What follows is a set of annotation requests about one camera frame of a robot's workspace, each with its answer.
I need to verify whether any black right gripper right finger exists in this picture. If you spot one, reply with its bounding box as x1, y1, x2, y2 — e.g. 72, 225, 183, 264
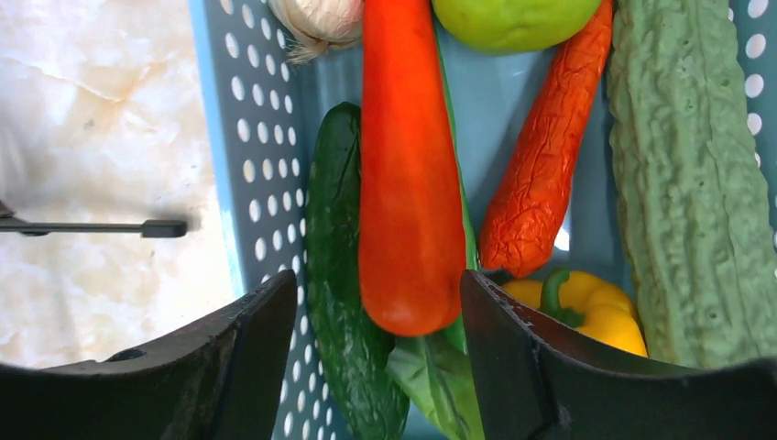
460, 270, 776, 439

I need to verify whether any pale green bitter gourd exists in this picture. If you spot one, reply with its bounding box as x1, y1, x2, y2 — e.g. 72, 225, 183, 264
606, 1, 776, 368

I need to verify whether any dark green cucumber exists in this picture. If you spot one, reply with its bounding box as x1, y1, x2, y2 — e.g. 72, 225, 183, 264
305, 102, 409, 439

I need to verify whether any smooth orange carrot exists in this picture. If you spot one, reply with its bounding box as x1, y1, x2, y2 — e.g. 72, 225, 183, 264
358, 0, 466, 336

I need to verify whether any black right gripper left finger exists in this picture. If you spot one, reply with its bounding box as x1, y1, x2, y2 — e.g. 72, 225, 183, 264
1, 270, 297, 439

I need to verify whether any light blue perforated plastic basket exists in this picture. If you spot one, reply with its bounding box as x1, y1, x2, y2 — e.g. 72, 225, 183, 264
188, 0, 777, 440

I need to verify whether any wrinkled orange-red chili pepper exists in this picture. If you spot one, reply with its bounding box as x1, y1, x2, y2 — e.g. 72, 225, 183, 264
477, 1, 614, 278

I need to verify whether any yellow bell pepper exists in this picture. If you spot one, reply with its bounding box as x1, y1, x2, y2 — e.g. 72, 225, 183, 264
502, 267, 648, 358

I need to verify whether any green leafy vegetable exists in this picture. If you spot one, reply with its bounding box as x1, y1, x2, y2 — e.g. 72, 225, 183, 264
386, 36, 487, 440

